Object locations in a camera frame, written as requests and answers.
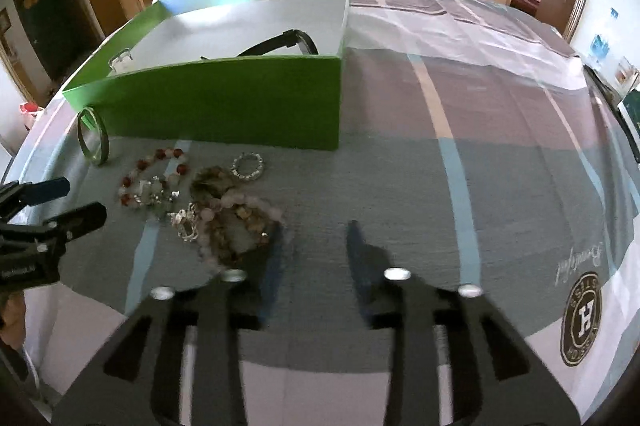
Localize small cartons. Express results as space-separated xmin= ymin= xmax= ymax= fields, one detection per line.
xmin=616 ymin=56 xmax=640 ymax=88

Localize white perforated strap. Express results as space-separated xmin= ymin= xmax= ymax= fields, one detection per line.
xmin=109 ymin=47 xmax=133 ymax=74

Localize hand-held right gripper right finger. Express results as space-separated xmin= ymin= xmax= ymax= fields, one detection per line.
xmin=347 ymin=220 xmax=587 ymax=426

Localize pink bead bracelet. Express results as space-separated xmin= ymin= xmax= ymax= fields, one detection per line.
xmin=197 ymin=191 xmax=287 ymax=267

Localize dark green bangle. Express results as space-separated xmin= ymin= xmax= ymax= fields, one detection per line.
xmin=76 ymin=107 xmax=112 ymax=167

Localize clear water bottle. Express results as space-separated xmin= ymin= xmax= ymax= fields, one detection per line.
xmin=589 ymin=6 xmax=621 ymax=59

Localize silver link bracelet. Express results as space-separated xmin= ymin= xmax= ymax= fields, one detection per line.
xmin=231 ymin=152 xmax=265 ymax=182

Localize red and white bead bracelet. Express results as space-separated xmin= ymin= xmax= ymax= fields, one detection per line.
xmin=117 ymin=147 xmax=193 ymax=209

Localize teal box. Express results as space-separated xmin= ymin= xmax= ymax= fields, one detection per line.
xmin=617 ymin=88 xmax=640 ymax=162

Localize pale green bead bracelet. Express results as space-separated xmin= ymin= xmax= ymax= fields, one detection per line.
xmin=132 ymin=178 xmax=181 ymax=219

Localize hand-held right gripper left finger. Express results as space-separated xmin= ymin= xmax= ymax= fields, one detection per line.
xmin=50 ymin=226 xmax=287 ymax=426

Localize green cardboard box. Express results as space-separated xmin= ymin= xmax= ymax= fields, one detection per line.
xmin=62 ymin=0 xmax=351 ymax=152

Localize checked tablecloth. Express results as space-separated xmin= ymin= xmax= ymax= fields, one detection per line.
xmin=10 ymin=0 xmax=640 ymax=426

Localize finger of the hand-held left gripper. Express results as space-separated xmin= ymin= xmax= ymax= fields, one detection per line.
xmin=0 ymin=177 xmax=71 ymax=219
xmin=0 ymin=202 xmax=107 ymax=257

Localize person's left hand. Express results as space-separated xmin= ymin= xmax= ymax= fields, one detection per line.
xmin=0 ymin=293 xmax=27 ymax=357

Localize red and white paper bag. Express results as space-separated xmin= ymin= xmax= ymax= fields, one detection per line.
xmin=20 ymin=102 xmax=46 ymax=127

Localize brown bead bracelet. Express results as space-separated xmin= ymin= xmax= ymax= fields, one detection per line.
xmin=190 ymin=166 xmax=232 ymax=207

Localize black wrist watch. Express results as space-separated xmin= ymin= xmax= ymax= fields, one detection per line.
xmin=235 ymin=29 xmax=318 ymax=58

